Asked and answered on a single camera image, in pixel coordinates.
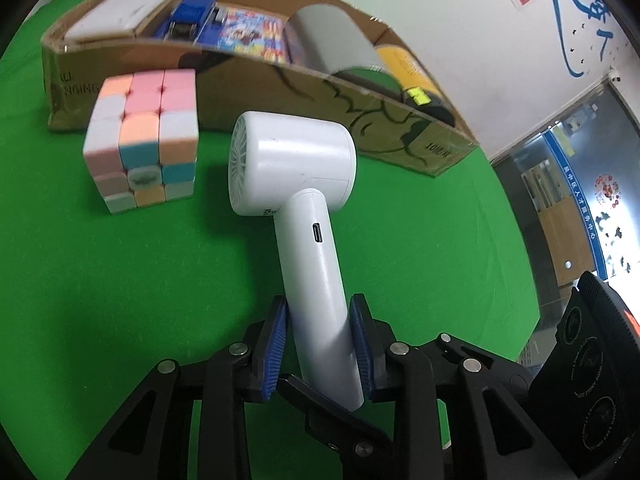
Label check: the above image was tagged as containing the green tablecloth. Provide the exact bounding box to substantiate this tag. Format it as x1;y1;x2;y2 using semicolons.
1;0;539;479

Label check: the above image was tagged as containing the dark glass door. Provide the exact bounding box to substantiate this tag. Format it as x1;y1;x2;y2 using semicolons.
494;84;639;370

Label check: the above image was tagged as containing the white handheld fan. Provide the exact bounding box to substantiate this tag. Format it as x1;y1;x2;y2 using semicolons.
228;112;363;411

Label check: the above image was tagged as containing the yellow labelled jar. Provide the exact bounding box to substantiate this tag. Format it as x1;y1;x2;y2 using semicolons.
376;44;456;127

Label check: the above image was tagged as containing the pastel rubik cube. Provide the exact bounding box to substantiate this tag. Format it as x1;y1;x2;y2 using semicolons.
82;68;200;214

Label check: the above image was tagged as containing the brown cardboard box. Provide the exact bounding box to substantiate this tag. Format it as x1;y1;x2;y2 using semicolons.
40;0;481;179

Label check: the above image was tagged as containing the blue stapler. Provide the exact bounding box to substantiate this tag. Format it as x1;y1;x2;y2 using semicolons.
152;0;217;42

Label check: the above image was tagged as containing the silver metal cylinder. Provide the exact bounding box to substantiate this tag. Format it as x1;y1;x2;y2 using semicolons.
284;3;388;78

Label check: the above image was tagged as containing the white flat device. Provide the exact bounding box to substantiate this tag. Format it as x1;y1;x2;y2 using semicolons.
64;0;166;42

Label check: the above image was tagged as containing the colourful picture book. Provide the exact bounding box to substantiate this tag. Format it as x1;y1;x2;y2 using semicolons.
214;6;290;64

